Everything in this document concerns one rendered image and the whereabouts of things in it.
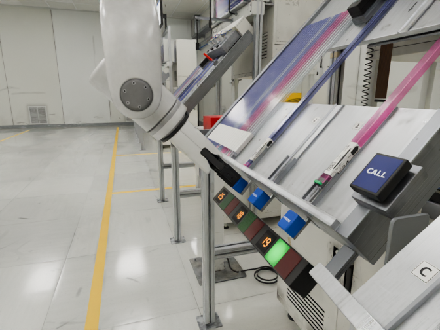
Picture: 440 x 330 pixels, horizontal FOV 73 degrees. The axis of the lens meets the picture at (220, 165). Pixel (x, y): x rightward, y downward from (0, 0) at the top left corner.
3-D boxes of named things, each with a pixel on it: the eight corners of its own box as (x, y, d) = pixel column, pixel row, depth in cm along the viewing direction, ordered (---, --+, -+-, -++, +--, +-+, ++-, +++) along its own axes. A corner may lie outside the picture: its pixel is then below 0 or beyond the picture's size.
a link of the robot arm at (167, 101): (181, 99, 50) (174, 97, 59) (117, 39, 46) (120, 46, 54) (147, 136, 51) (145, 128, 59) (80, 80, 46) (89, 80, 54)
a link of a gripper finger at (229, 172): (208, 167, 60) (230, 186, 63) (213, 171, 57) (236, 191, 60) (219, 155, 60) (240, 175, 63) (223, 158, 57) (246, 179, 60)
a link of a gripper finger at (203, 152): (187, 141, 55) (196, 150, 61) (217, 167, 53) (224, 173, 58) (192, 137, 56) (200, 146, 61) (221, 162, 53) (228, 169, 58)
